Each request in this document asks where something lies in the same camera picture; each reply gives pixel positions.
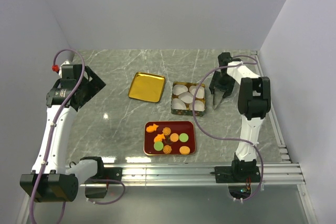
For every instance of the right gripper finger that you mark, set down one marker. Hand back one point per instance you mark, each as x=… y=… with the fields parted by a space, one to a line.
x=215 y=100
x=221 y=100

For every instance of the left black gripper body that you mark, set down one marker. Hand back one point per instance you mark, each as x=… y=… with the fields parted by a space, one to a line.
x=90 y=88

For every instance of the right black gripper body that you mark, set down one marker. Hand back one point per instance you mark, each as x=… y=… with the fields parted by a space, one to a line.
x=223 y=82

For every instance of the green round cookie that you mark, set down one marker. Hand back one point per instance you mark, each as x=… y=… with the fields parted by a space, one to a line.
x=183 y=137
x=158 y=146

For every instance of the round orange cookie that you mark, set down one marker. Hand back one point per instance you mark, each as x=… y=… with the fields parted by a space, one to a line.
x=184 y=150
x=174 y=137

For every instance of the swirl cookie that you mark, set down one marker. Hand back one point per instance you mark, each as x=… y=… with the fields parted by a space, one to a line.
x=167 y=149
x=166 y=131

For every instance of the orange fish cookie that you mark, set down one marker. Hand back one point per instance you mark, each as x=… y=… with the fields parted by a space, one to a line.
x=151 y=128
x=159 y=138

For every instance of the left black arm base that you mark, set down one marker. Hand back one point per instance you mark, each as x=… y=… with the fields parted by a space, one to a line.
x=97 y=186

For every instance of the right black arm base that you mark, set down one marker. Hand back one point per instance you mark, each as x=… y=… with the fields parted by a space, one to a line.
x=242 y=184

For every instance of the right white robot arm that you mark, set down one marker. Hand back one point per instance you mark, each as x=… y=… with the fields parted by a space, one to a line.
x=254 y=102

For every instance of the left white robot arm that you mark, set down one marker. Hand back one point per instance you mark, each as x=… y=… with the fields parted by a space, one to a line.
x=49 y=180

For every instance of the white paper cup liner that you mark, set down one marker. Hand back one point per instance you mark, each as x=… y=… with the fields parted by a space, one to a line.
x=178 y=104
x=186 y=97
x=196 y=90
x=179 y=89
x=197 y=106

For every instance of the green cookie tin box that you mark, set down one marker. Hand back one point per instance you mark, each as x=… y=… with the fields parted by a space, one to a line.
x=187 y=111

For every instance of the gold tin lid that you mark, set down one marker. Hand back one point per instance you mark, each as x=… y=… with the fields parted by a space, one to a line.
x=147 y=87

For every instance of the red lacquer tray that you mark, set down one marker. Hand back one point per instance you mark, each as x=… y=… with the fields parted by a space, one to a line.
x=169 y=138

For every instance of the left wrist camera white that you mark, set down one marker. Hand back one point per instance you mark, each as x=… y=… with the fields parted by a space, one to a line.
x=58 y=68

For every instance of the aluminium front rail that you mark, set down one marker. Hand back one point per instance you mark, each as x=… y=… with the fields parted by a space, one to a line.
x=194 y=174

